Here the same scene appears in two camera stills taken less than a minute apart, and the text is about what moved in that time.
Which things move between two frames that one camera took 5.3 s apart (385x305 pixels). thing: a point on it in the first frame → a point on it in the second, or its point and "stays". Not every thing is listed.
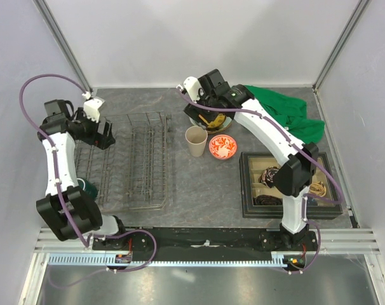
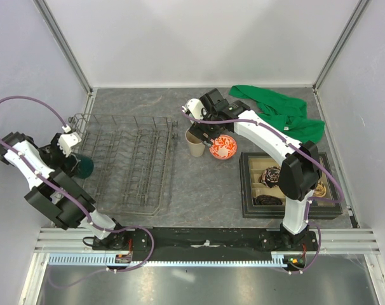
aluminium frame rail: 330,241 stays
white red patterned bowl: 222,147 stays
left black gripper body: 87,130 → 54,157
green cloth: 290,113 stays
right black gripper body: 193,110 → 211,129
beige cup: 196,136 stays
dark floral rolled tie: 267,176 stays
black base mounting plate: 164,244 stays
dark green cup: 87,187 → 85,168
